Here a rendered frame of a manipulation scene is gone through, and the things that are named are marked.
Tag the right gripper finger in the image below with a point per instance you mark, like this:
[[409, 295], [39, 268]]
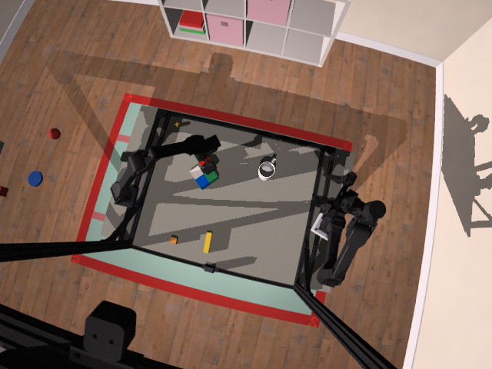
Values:
[[322, 203], [335, 178]]

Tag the green cube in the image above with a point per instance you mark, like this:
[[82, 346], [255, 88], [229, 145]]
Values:
[[212, 177]]

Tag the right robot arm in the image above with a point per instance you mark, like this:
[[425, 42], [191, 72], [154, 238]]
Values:
[[357, 234]]

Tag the white mug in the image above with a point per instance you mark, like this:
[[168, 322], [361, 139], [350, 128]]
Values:
[[267, 169]]

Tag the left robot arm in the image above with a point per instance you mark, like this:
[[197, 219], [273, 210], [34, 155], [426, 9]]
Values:
[[194, 145]]

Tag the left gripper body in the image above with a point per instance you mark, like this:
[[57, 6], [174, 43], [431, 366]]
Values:
[[209, 167]]

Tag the yellow flat bar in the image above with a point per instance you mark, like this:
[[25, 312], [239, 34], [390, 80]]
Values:
[[207, 242]]

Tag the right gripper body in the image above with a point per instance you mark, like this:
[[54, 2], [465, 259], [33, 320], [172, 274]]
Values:
[[332, 213]]

